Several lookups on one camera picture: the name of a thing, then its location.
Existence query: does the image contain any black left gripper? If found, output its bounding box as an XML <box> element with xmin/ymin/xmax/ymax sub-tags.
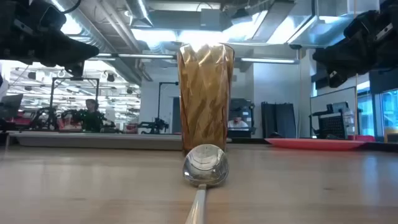
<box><xmin>0</xmin><ymin>0</ymin><xmax>100</xmax><ymax>78</ymax></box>

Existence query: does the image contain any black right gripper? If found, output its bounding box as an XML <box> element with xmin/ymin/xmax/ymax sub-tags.
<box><xmin>312</xmin><ymin>0</ymin><xmax>398</xmax><ymax>89</ymax></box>

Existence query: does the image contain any coral red round plate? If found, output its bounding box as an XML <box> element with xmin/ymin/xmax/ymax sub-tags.
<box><xmin>264</xmin><ymin>138</ymin><xmax>367</xmax><ymax>152</ymax></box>

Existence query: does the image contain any amber ribbed plastic cup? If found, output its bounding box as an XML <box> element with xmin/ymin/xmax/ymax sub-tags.
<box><xmin>177</xmin><ymin>43</ymin><xmax>236</xmax><ymax>156</ymax></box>

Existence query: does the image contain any silver spoon orange handle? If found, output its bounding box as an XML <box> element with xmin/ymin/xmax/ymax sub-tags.
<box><xmin>182</xmin><ymin>143</ymin><xmax>229</xmax><ymax>224</ymax></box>

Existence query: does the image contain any grey plastic tray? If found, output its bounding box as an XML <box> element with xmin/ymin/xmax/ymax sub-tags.
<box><xmin>9</xmin><ymin>130</ymin><xmax>184</xmax><ymax>151</ymax></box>

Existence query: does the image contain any person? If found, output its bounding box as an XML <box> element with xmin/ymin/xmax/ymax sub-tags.
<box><xmin>228</xmin><ymin>116</ymin><xmax>249</xmax><ymax>130</ymax></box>
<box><xmin>79</xmin><ymin>98</ymin><xmax>106</xmax><ymax>133</ymax></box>

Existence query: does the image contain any red bin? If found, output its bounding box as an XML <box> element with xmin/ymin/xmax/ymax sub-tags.
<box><xmin>347</xmin><ymin>134</ymin><xmax>376</xmax><ymax>142</ymax></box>

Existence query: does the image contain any long ceiling light tube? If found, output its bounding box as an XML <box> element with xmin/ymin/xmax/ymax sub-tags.
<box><xmin>93</xmin><ymin>53</ymin><xmax>177</xmax><ymax>60</ymax></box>
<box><xmin>239</xmin><ymin>57</ymin><xmax>300</xmax><ymax>65</ymax></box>

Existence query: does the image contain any black computer monitor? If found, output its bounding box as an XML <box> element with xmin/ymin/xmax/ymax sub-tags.
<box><xmin>0</xmin><ymin>93</ymin><xmax>24</xmax><ymax>119</ymax></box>

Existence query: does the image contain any dark folding panel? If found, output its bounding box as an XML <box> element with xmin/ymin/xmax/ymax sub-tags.
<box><xmin>261</xmin><ymin>101</ymin><xmax>297</xmax><ymax>139</ymax></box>

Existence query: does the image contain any black background robot frame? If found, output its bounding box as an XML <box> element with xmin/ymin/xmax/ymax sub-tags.
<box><xmin>49</xmin><ymin>77</ymin><xmax>101</xmax><ymax>131</ymax></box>

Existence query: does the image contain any hanging yellow cord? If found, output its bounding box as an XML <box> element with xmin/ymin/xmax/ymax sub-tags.
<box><xmin>353</xmin><ymin>73</ymin><xmax>359</xmax><ymax>141</ymax></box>

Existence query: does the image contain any black wire mesh cart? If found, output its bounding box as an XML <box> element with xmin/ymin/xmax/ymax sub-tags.
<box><xmin>309</xmin><ymin>101</ymin><xmax>363</xmax><ymax>140</ymax></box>

